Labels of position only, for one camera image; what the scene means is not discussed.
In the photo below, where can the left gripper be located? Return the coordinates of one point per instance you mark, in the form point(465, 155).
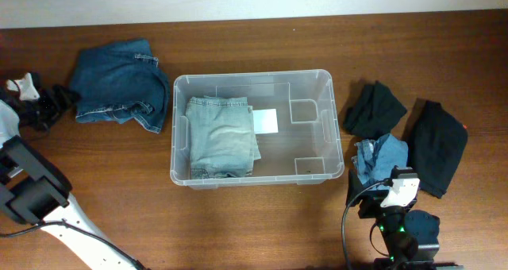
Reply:
point(45, 104)

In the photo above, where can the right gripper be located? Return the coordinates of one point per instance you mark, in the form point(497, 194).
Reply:
point(355, 187)

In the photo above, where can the dark blue jeans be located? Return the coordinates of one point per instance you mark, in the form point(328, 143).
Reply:
point(119, 82)

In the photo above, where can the light blue jeans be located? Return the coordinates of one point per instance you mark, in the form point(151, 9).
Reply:
point(222, 139)

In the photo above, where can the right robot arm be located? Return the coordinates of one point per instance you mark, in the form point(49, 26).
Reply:
point(410, 236)

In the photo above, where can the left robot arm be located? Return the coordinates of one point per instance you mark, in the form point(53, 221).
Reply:
point(35, 192)

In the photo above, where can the crumpled light blue cloth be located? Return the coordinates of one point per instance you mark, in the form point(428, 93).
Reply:
point(375, 159)

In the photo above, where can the black folded cloth left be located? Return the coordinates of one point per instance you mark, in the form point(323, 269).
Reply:
point(376, 112)

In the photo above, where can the black folded cloth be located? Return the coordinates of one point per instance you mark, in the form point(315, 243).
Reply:
point(436, 145)
point(376, 112)

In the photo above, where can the black folded cloth right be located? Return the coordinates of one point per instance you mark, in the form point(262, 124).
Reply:
point(436, 145)

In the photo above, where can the clear plastic storage bin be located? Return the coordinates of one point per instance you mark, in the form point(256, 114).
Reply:
point(307, 148)

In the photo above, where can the white label in bin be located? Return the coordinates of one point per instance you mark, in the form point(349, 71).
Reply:
point(265, 121)

